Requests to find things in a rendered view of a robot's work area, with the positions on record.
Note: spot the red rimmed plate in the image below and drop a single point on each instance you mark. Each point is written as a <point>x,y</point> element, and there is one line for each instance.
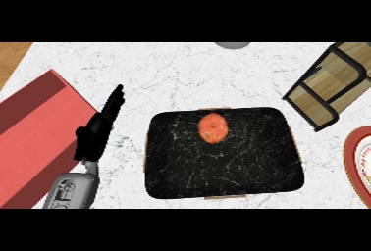
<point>360,165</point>

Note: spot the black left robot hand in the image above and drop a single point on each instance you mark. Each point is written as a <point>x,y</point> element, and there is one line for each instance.
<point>100,127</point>

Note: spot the black marble tray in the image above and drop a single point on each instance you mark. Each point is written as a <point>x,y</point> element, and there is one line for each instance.
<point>225,153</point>

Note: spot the grey round object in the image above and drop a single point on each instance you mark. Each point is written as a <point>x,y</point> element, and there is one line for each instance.
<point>233,45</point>

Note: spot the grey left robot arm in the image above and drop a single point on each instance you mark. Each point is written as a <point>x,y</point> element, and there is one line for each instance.
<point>73,191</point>

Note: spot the red striped placemat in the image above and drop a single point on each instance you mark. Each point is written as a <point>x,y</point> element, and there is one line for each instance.
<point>36,137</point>

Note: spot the orange cupcake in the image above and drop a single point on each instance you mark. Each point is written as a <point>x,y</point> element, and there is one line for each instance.
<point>213,128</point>

